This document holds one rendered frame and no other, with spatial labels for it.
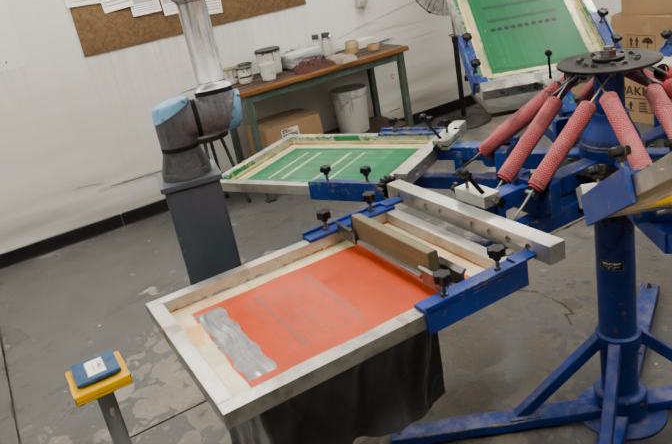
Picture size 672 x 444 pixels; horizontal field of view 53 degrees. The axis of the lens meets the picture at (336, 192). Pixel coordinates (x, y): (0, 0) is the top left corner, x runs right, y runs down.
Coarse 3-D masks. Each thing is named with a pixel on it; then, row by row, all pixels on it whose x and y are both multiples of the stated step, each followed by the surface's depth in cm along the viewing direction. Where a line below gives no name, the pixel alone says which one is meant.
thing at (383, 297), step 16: (384, 272) 177; (400, 272) 176; (352, 288) 172; (368, 288) 171; (384, 288) 169; (400, 288) 168; (416, 288) 167; (432, 288) 165; (368, 304) 164; (384, 304) 162; (400, 304) 161; (368, 320) 157; (384, 320) 156; (256, 336) 159; (272, 336) 158; (336, 336) 153; (352, 336) 152; (272, 352) 152; (288, 352) 150; (304, 352) 149; (320, 352) 148; (288, 368) 145; (256, 384) 142
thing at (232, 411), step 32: (416, 224) 193; (288, 256) 192; (480, 256) 170; (192, 288) 181; (224, 288) 184; (160, 320) 168; (416, 320) 148; (192, 352) 151; (352, 352) 141; (288, 384) 134; (224, 416) 129
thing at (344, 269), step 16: (336, 256) 191; (352, 256) 190; (368, 256) 188; (304, 272) 186; (320, 272) 184; (336, 272) 182; (352, 272) 181; (368, 272) 179; (256, 288) 182; (272, 288) 180; (336, 288) 174; (224, 304) 177; (240, 320) 167; (256, 320) 166
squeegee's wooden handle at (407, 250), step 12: (360, 216) 188; (360, 228) 187; (372, 228) 181; (384, 228) 178; (372, 240) 183; (384, 240) 177; (396, 240) 171; (408, 240) 168; (396, 252) 173; (408, 252) 168; (420, 252) 163; (432, 252) 161; (408, 264) 170; (420, 264) 165; (432, 264) 162
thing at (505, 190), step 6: (504, 186) 195; (510, 186) 194; (516, 186) 193; (504, 192) 191; (510, 192) 190; (516, 192) 191; (522, 192) 192; (504, 198) 189; (510, 198) 190; (516, 198) 192; (522, 198) 193; (468, 204) 188; (510, 204) 191; (516, 204) 192; (486, 210) 187; (492, 210) 188
